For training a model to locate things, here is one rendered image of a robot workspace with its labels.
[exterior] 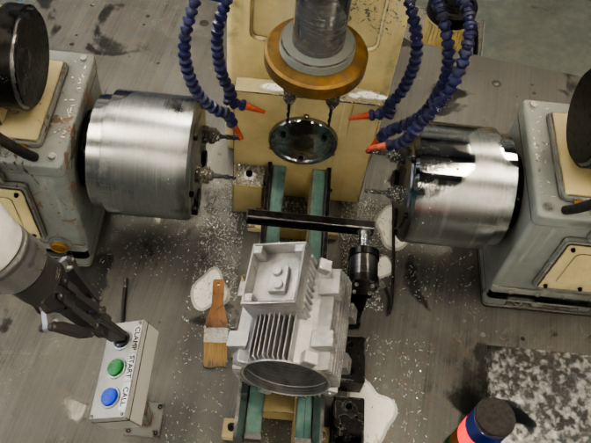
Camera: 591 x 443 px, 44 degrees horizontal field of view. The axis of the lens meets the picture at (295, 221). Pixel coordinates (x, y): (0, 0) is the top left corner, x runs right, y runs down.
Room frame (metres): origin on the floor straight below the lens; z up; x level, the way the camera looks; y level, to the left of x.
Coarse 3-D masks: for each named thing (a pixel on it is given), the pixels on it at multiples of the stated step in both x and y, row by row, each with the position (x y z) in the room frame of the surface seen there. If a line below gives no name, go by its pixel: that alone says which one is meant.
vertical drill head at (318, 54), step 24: (312, 0) 0.89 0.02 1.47; (336, 0) 0.89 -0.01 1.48; (288, 24) 0.96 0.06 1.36; (312, 24) 0.89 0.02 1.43; (336, 24) 0.90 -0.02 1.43; (288, 48) 0.90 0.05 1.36; (312, 48) 0.89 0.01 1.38; (336, 48) 0.90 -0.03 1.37; (360, 48) 0.95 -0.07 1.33; (288, 72) 0.87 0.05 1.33; (312, 72) 0.87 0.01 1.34; (336, 72) 0.88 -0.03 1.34; (360, 72) 0.90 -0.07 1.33; (288, 96) 0.87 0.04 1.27; (312, 96) 0.84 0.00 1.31; (336, 96) 0.86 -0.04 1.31; (288, 120) 0.88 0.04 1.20
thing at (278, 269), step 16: (256, 256) 0.64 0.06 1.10; (272, 256) 0.65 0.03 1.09; (288, 256) 0.65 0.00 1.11; (304, 256) 0.63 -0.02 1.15; (256, 272) 0.62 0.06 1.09; (272, 272) 0.61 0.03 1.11; (288, 272) 0.61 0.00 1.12; (304, 272) 0.61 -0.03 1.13; (256, 288) 0.59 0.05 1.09; (272, 288) 0.58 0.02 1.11; (288, 288) 0.58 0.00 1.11; (304, 288) 0.58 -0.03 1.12; (256, 304) 0.54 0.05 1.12; (272, 304) 0.54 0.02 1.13; (288, 304) 0.54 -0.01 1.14; (304, 304) 0.56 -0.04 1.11
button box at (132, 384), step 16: (144, 320) 0.50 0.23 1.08; (144, 336) 0.48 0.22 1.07; (112, 352) 0.45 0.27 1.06; (128, 352) 0.44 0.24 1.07; (144, 352) 0.45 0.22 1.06; (128, 368) 0.42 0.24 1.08; (144, 368) 0.43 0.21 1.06; (112, 384) 0.39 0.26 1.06; (128, 384) 0.39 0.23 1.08; (144, 384) 0.40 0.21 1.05; (96, 400) 0.36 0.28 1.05; (128, 400) 0.36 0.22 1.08; (144, 400) 0.38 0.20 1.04; (96, 416) 0.34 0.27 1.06; (112, 416) 0.34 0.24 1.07; (128, 416) 0.34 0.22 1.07
